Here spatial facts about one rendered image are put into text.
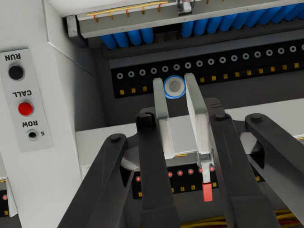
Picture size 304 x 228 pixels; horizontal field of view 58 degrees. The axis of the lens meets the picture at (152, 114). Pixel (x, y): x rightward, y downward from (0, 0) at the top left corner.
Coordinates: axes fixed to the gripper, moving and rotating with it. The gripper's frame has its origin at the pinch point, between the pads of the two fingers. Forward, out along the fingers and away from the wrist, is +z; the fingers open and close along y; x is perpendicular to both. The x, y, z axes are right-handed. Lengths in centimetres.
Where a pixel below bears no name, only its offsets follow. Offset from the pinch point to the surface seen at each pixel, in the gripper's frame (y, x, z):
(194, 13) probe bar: 4.3, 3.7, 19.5
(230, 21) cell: 10.0, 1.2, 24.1
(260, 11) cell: 13.9, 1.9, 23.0
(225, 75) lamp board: 10.0, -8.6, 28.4
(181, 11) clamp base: 2.5, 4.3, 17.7
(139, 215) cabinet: -10.2, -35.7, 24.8
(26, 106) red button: -17.3, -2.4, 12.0
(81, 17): -10.1, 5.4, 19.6
